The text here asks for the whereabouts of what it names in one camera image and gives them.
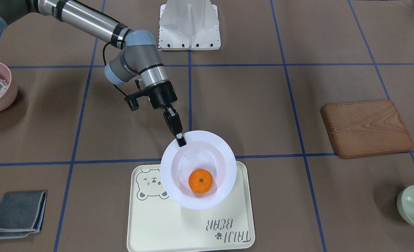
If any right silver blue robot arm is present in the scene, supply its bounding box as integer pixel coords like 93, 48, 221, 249
0, 0, 186, 147

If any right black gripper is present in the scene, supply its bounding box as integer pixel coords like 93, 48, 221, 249
147, 81, 187, 147

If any orange mandarin fruit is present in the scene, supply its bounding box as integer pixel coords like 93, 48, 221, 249
188, 168, 214, 194

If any white round plate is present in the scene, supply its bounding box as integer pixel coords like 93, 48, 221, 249
160, 131, 237, 210

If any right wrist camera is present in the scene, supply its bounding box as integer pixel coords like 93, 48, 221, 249
124, 79, 149, 111

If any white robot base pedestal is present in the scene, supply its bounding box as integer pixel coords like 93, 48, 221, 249
158, 0, 221, 51

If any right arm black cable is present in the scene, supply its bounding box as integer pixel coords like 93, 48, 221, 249
103, 41, 130, 98

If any pink bowl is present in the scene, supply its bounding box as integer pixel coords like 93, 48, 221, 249
0, 62, 18, 112

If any cream bear print tray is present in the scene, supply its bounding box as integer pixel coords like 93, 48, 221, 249
126, 162, 256, 252

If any folded grey cloth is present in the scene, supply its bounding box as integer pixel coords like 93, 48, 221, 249
0, 191, 48, 240

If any wooden cutting board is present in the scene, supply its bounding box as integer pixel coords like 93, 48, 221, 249
321, 99, 414, 159

